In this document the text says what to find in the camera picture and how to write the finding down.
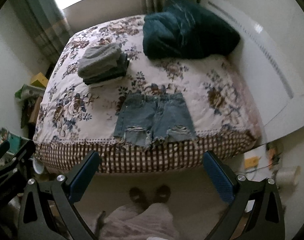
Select brown cardboard box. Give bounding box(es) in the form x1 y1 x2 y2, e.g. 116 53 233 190
28 96 43 124

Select brown slipper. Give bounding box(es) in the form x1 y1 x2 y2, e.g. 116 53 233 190
129 187 149 210
154 184 171 203

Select white bucket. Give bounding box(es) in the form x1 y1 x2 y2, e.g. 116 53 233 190
32 158 45 175

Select dark folded clothes stack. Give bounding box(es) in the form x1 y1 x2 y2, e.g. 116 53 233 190
83 53 130 85

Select floral bed cover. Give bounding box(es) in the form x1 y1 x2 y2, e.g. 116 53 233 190
33 15 261 173

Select blue denim shorts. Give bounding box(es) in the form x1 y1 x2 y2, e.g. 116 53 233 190
113 93 196 148

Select white headboard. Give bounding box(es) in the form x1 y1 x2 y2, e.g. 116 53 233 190
201 0 304 143

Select grey fleece folded garment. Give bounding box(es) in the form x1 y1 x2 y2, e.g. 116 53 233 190
78 43 122 79

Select right brown slipper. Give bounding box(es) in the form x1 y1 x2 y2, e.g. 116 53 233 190
154 184 171 203

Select dark teal blanket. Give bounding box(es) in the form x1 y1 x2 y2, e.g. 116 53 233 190
143 0 241 59

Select left brown slipper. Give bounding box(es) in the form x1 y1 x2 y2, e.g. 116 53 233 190
129 187 149 210

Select teal rack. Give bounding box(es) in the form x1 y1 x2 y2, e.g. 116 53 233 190
0 127 23 154

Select green plastic bag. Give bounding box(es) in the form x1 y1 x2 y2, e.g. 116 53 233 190
15 84 45 101

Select left green curtain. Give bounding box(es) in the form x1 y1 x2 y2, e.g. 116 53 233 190
9 0 73 63

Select yellow box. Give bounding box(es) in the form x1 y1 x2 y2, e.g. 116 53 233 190
30 72 48 88

